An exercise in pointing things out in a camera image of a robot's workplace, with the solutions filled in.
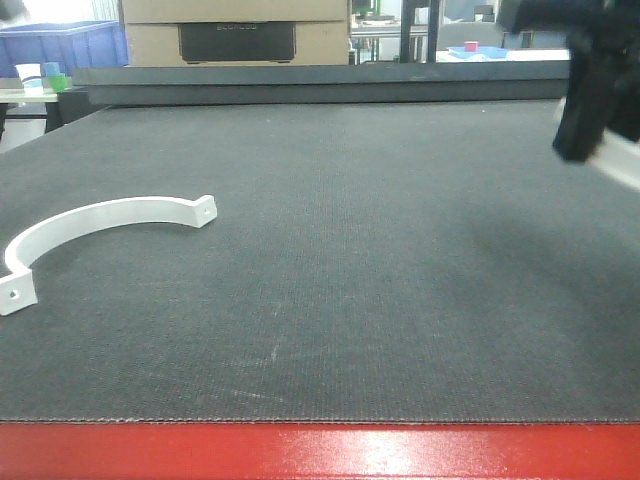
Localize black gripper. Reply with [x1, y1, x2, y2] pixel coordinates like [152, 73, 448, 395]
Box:
[497, 1, 639, 162]

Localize white curved PVC pipe clamp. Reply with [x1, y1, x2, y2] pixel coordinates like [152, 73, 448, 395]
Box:
[1, 195, 218, 316]

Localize light blue tray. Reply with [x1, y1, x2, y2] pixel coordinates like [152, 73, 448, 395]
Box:
[447, 46, 509, 61]

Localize small pink cube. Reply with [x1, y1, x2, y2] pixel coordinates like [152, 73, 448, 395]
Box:
[464, 41, 479, 52]

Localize large brown cardboard box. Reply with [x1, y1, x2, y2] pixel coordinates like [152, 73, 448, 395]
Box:
[119, 0, 351, 67]

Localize black raised table ledge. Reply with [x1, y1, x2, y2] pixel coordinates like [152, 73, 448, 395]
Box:
[59, 60, 569, 124]

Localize blue plastic crate on table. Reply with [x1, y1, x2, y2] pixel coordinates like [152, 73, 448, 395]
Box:
[1, 20, 129, 78]

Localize white side table black legs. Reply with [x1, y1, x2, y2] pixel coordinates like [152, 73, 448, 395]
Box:
[1, 78, 70, 140]

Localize white paper cup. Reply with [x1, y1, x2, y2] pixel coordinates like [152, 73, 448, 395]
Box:
[15, 63, 43, 91]

